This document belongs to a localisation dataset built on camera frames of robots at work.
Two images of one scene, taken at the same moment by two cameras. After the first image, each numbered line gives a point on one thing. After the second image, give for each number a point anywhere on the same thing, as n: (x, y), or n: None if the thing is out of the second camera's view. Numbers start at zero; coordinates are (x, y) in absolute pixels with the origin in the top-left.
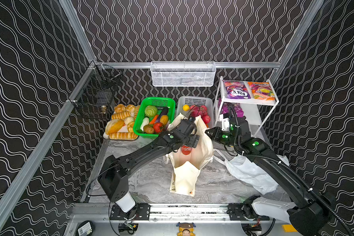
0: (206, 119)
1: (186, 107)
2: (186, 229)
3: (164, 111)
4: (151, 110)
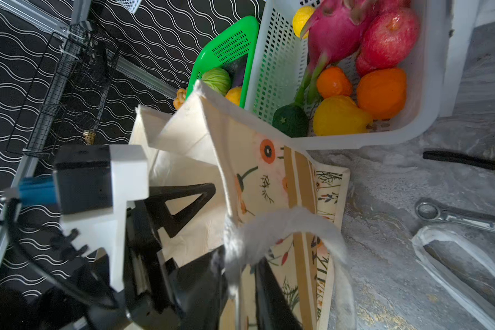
0: (389, 38)
1: (300, 18)
2: None
3: (236, 68)
4: (218, 79)
